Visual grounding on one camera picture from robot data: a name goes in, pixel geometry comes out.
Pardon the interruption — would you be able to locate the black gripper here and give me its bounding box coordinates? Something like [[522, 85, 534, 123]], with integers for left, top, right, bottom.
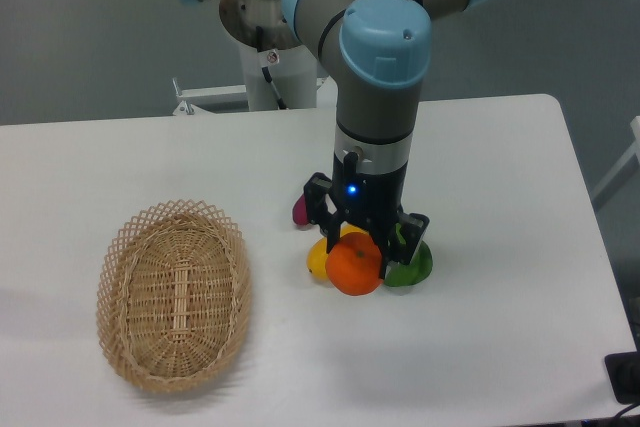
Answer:
[[303, 152, 430, 279]]

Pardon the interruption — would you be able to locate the orange fruit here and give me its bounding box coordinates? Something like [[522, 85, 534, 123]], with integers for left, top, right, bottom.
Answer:
[[325, 232, 382, 296]]

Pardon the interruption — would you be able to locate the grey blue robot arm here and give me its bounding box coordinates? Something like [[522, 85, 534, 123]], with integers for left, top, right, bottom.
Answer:
[[183, 0, 488, 271]]

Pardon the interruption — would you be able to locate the yellow fruit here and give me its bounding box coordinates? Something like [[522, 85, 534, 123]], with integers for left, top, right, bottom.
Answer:
[[306, 224, 365, 282]]

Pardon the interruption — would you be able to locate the magenta fruit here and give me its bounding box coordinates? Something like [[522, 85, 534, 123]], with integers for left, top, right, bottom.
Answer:
[[292, 194, 310, 227]]

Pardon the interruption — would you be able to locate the green pepper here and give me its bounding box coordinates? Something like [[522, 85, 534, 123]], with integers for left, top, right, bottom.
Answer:
[[383, 240, 433, 288]]

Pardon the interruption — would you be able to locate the woven wicker basket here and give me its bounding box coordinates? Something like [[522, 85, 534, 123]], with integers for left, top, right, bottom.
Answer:
[[96, 200, 252, 393]]

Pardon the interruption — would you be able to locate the white furniture leg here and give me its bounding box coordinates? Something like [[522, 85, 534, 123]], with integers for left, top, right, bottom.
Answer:
[[590, 116, 639, 212]]

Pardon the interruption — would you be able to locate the black device at edge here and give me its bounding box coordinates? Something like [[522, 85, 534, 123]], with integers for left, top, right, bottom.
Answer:
[[604, 351, 639, 405]]

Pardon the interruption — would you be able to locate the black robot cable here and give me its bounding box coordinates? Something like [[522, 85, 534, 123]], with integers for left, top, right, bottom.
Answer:
[[256, 25, 291, 111]]

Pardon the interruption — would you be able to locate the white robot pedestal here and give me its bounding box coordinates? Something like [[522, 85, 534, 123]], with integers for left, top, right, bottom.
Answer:
[[172, 0, 332, 116]]

